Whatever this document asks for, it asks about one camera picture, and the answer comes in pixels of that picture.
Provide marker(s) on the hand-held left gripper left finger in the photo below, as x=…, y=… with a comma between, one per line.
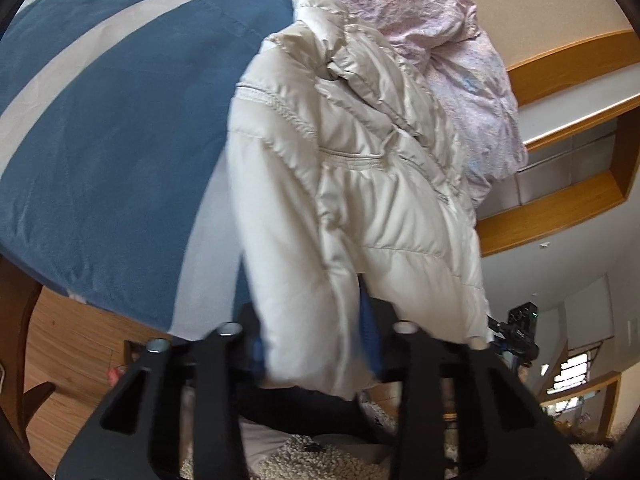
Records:
x=256, y=354

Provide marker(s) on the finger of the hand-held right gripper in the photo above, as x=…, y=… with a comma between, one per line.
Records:
x=496, y=332

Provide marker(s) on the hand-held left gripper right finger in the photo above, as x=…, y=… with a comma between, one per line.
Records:
x=371, y=340

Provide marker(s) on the white puffer jacket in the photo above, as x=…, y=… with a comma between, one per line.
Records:
x=350, y=185

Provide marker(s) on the window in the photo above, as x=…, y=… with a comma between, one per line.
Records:
x=570, y=366

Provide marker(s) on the person's dark trouser leg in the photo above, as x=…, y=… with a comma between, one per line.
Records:
x=300, y=407

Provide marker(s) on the beige textured rug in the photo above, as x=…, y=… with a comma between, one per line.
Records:
x=310, y=457

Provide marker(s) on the blue white striped bed sheet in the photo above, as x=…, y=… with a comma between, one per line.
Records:
x=110, y=135

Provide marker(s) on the pink floral quilt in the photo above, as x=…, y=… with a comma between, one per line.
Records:
x=440, y=40

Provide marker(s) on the wooden wall shelf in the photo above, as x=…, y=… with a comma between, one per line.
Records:
x=575, y=125

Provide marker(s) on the dark wooden bed frame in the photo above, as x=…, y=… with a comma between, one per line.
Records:
x=17, y=320

